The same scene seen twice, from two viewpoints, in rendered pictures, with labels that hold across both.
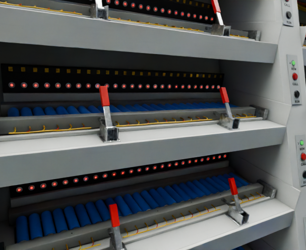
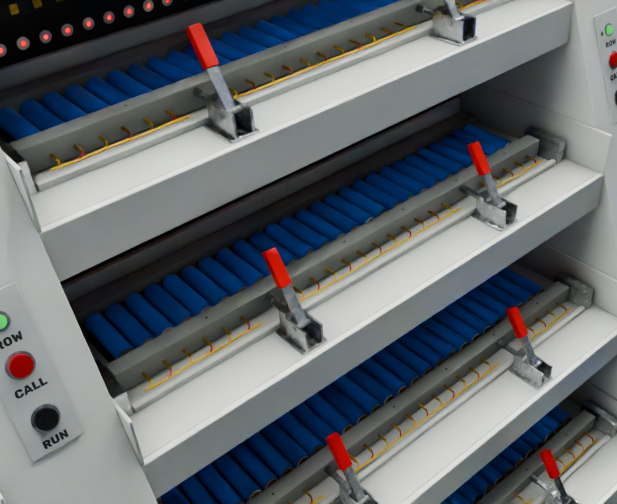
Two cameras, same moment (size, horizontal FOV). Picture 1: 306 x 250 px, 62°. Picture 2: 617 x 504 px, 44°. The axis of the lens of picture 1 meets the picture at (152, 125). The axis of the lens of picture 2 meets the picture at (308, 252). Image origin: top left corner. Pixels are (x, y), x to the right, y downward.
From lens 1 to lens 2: 0.36 m
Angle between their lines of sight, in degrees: 20
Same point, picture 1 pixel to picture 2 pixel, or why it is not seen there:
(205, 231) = (482, 417)
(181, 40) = (387, 99)
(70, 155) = (262, 399)
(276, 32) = not seen: outside the picture
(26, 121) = (157, 355)
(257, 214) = (565, 352)
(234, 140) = (511, 246)
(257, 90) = (538, 93)
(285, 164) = (607, 245)
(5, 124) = (129, 375)
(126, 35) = (291, 145)
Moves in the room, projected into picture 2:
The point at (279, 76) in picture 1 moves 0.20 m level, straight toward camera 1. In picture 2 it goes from (582, 71) to (581, 117)
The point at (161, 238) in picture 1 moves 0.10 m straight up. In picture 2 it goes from (413, 453) to (389, 371)
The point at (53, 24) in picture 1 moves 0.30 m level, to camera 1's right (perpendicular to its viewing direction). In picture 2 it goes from (174, 192) to (544, 70)
